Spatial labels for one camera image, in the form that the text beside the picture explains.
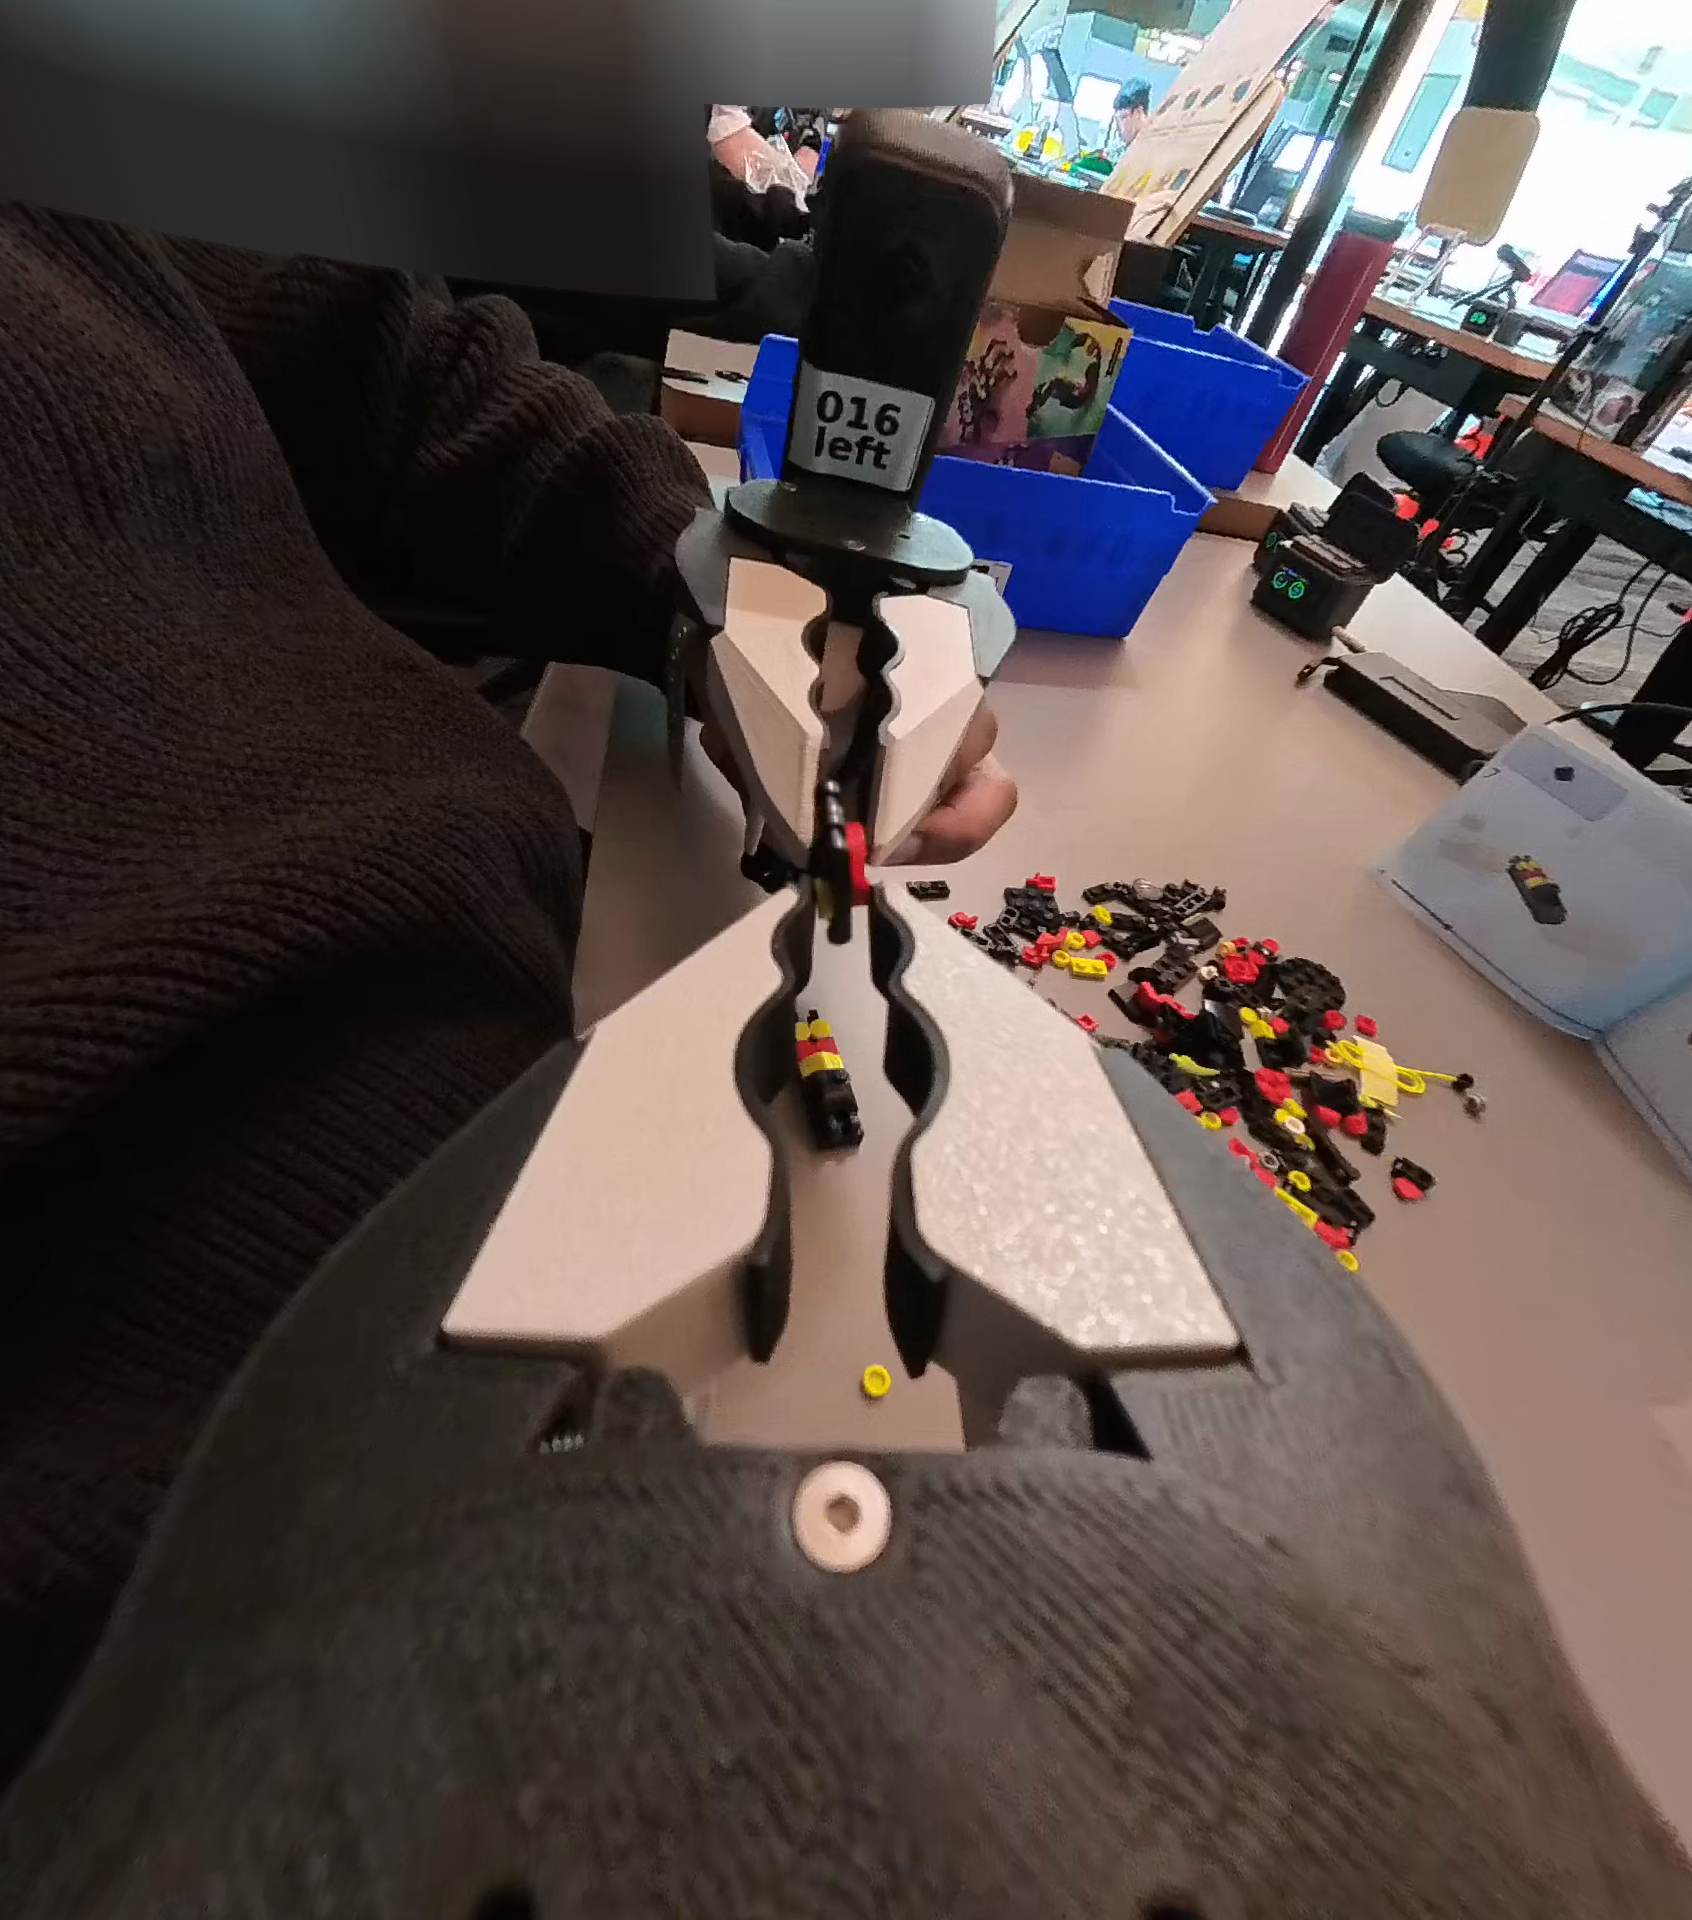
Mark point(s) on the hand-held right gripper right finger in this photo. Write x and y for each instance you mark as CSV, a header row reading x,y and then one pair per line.
x,y
1070,1215

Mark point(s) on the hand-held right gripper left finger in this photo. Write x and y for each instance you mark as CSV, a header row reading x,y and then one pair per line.
x,y
607,1185

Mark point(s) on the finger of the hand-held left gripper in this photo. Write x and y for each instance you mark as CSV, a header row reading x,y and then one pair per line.
x,y
936,704
756,690

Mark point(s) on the person's left forearm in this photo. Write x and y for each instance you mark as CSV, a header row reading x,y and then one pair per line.
x,y
517,495

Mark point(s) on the colourful lego box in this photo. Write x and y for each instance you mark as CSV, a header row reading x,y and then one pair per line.
x,y
1056,391

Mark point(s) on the red yellow black lego stack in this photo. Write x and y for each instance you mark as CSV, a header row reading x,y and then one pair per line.
x,y
828,1102

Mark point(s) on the pile of lego pieces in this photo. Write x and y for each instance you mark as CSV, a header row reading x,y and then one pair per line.
x,y
1236,1035

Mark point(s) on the lego instruction booklet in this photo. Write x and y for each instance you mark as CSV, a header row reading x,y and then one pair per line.
x,y
1567,871

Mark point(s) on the person's left hand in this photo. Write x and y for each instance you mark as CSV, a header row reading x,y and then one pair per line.
x,y
974,794

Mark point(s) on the brown cardboard box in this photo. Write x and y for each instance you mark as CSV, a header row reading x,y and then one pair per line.
x,y
1049,241

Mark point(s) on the blue plastic bin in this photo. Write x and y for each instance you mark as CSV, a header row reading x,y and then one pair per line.
x,y
1056,554
1221,405

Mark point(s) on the cardboard sheet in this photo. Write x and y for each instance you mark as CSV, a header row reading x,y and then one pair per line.
x,y
1206,120

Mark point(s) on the black charger with green lights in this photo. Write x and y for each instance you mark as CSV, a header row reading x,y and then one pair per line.
x,y
1348,541

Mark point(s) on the black pillar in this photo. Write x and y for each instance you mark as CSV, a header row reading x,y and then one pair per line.
x,y
1348,164

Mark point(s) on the flat black case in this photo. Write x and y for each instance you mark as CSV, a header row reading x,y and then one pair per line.
x,y
1416,704

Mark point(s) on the wooden work desk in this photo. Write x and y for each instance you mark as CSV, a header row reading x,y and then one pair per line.
x,y
1687,488

